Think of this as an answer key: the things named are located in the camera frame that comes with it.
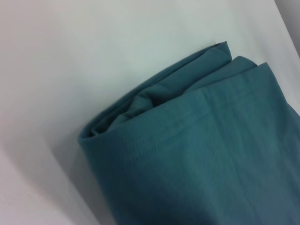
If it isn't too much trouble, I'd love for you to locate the teal t-shirt with white print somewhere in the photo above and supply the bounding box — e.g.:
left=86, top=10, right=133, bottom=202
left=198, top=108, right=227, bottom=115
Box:
left=76, top=41, right=300, bottom=225

